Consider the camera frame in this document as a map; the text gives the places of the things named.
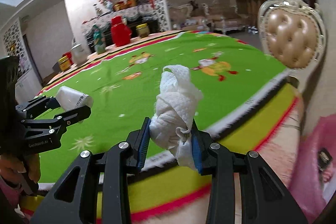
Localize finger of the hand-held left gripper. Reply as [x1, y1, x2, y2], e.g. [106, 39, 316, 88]
[16, 97, 62, 119]
[20, 105, 92, 135]

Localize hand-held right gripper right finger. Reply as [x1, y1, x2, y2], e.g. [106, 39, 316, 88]
[190, 119, 307, 224]

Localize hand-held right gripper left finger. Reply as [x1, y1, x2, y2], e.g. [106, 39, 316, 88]
[30, 117, 152, 224]

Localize white printed packet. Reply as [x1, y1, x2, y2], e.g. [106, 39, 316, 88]
[56, 86, 94, 125]

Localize white paper towel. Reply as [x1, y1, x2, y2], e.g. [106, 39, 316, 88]
[149, 64, 204, 171]

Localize pink plastic waste bin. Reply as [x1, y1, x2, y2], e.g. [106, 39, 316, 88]
[289, 114, 336, 224]

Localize person's left hand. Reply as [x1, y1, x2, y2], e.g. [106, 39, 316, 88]
[0, 154, 40, 188]

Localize white low cabinet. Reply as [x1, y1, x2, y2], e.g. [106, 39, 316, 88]
[14, 67, 42, 98]

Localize green cartoon tablecloth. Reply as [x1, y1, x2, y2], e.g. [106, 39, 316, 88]
[20, 30, 300, 224]

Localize yellow and red tins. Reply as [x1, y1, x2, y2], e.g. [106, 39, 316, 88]
[58, 52, 73, 69]

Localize white ceramic teapot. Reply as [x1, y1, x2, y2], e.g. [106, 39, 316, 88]
[71, 43, 86, 64]

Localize green bottle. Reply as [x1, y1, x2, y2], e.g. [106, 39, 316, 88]
[93, 25, 107, 54]

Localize green printed tablecloth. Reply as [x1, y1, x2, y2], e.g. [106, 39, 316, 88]
[37, 31, 288, 161]

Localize red thermos jug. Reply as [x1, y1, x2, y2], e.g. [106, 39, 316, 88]
[110, 16, 132, 47]

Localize honey jar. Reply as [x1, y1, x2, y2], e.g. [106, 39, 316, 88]
[136, 24, 150, 38]

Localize lace piano cover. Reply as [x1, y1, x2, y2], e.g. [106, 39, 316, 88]
[81, 5, 147, 30]

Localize black piano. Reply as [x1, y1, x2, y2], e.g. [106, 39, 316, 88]
[81, 18, 158, 54]

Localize cream leather armchair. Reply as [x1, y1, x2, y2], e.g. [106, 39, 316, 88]
[168, 0, 200, 30]

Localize cream leather sofa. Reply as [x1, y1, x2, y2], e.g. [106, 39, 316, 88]
[202, 0, 247, 35]

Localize beige tufted dining chair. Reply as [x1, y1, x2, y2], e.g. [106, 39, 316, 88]
[257, 0, 327, 72]

